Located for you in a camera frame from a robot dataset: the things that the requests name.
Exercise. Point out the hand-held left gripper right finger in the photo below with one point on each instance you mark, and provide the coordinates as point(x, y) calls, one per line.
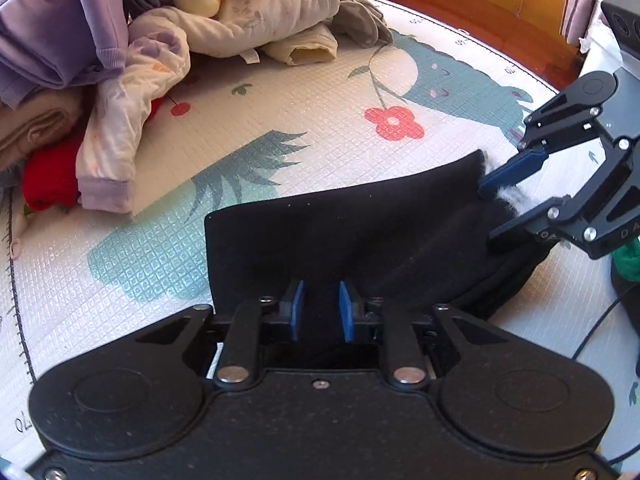
point(346, 312)

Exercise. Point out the black pants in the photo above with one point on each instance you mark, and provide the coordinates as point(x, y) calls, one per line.
point(375, 230)

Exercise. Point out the pale yellow pants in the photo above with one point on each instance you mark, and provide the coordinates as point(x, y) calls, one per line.
point(305, 47)

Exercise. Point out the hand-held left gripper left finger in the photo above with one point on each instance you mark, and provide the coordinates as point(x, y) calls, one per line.
point(297, 310)

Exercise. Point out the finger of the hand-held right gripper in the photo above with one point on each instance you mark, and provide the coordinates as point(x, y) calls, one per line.
point(515, 237)
point(510, 172)

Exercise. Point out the purple hoodie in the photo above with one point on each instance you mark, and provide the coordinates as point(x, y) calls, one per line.
point(45, 35)

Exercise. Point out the red garment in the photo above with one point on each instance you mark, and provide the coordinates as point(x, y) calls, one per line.
point(50, 175)

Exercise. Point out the printed foam play mat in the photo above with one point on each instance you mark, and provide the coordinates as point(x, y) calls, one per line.
point(300, 125)

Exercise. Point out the white floral quilted jacket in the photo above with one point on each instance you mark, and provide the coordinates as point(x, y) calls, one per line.
point(130, 85)

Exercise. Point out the green fabric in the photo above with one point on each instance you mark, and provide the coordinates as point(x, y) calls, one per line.
point(627, 260)

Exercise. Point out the beige folded garment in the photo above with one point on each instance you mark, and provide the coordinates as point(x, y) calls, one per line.
point(35, 125)

